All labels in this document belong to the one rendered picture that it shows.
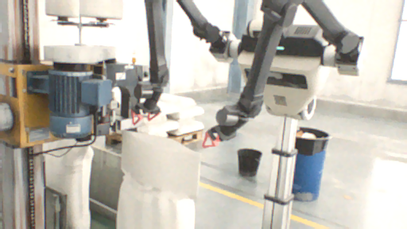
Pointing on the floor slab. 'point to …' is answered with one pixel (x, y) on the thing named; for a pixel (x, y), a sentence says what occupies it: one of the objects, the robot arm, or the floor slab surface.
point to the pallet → (166, 137)
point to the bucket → (249, 161)
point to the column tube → (17, 163)
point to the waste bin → (309, 163)
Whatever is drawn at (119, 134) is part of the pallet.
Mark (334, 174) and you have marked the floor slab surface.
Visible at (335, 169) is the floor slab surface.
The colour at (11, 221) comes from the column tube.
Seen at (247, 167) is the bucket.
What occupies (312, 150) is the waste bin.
